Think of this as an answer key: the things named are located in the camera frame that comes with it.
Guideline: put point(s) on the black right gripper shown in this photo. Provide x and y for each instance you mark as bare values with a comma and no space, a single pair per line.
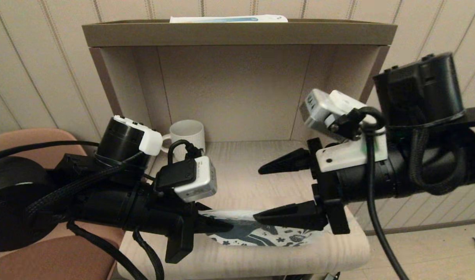
358,182

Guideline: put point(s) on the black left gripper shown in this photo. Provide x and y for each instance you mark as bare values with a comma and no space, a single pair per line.
156,214

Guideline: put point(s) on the white horse-print zipper pouch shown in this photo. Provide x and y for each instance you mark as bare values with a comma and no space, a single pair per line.
245,233

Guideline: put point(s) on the white ribbed ceramic mug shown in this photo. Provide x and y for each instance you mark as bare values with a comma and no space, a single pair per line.
189,132

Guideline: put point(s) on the dark metal base part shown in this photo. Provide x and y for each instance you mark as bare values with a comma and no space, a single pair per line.
334,277

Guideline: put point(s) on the beige wooden shelf table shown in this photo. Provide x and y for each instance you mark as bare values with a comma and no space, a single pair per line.
237,97

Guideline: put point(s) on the white blue toothpaste box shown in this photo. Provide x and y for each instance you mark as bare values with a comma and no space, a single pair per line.
222,19

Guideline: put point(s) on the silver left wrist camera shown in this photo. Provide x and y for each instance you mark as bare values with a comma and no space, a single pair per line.
196,182

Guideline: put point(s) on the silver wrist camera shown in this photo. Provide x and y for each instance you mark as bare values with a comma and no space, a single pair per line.
319,109
196,182

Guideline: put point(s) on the white right camera bracket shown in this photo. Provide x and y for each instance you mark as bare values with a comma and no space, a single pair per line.
350,157

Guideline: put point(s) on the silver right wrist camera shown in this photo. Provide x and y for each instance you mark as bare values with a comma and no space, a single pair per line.
319,109

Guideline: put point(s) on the brown wall baseboard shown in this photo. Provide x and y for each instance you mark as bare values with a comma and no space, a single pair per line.
424,226

